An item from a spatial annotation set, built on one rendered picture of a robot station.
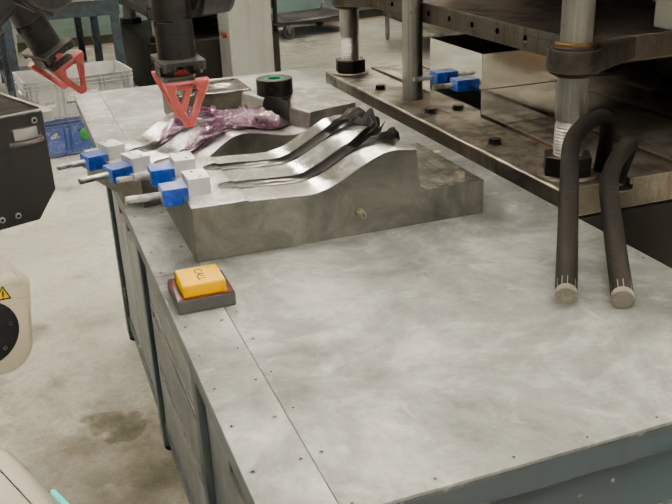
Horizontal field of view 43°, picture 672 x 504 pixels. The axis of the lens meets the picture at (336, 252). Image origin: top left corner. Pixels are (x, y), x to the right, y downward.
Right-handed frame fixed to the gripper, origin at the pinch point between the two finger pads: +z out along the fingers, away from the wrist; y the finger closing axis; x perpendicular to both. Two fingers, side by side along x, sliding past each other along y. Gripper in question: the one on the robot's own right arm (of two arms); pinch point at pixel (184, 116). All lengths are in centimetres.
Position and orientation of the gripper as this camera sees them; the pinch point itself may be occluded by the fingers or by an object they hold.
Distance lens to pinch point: 135.1
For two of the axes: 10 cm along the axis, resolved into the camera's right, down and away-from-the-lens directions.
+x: -9.3, 1.8, -3.1
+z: 0.5, 9.2, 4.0
